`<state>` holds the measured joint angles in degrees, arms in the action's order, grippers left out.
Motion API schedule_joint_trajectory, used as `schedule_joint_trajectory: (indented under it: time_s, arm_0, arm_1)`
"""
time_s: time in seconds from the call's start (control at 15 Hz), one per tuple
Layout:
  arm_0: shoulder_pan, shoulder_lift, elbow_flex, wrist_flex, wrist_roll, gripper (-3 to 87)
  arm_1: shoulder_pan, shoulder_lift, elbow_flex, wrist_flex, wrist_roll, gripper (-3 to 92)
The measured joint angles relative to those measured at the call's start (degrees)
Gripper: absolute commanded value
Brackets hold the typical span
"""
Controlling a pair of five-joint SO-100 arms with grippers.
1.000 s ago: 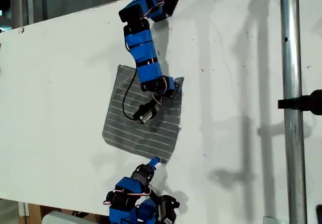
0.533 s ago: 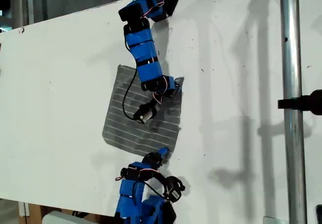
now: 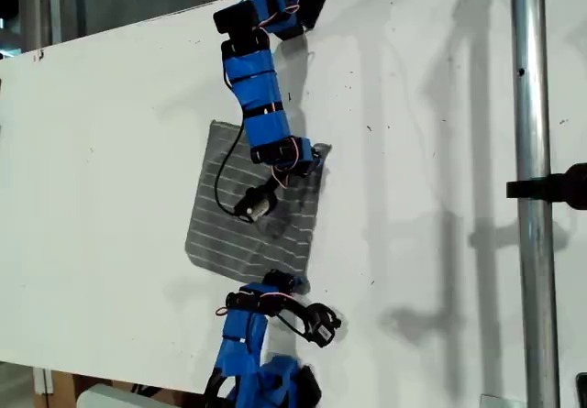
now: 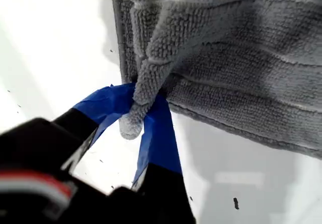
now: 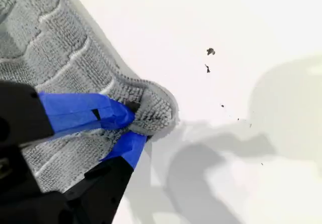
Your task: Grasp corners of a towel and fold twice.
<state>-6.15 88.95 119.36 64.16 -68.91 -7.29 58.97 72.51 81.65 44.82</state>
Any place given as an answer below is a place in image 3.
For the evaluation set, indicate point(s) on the small metal table bracket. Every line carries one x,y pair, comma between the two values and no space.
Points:
39,55

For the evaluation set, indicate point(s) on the black flat device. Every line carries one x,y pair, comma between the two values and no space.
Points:
582,389

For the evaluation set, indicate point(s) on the steel post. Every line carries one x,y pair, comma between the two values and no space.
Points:
532,105

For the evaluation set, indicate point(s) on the black round object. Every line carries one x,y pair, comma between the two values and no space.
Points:
8,2

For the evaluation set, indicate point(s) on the white box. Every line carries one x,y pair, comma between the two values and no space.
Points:
110,399

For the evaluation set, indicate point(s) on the black post clamp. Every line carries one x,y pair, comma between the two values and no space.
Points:
564,188

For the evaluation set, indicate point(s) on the silver black camera box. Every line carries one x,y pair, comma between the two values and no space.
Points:
257,204

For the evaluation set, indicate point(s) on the wooden table frame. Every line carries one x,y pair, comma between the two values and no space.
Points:
64,389

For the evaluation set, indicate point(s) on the grey striped towel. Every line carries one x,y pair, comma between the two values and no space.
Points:
215,238

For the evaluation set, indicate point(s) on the short black camera stalk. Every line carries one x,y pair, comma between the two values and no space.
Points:
275,184

